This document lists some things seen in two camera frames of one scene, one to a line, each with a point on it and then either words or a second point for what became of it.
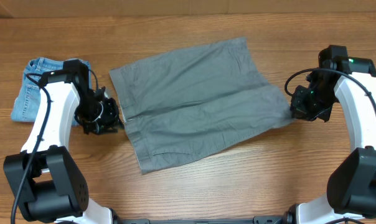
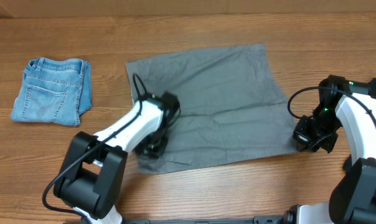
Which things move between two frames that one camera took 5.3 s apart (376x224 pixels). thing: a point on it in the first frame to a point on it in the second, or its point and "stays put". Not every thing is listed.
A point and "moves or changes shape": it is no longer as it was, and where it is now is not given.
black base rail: (285, 219) stays put
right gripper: (302, 112) to (309, 143)
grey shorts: (175, 102) moves or changes shape
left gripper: (112, 121) to (154, 152)
